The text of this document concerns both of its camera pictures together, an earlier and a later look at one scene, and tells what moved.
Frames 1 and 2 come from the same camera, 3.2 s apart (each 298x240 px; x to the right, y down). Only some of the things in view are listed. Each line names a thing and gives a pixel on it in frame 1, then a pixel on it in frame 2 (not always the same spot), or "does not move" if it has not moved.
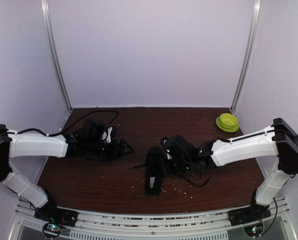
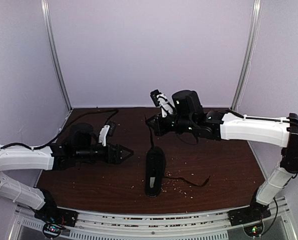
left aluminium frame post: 47,15 does not move
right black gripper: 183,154 -> 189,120
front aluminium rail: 197,225 does not move
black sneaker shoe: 155,170 does not move
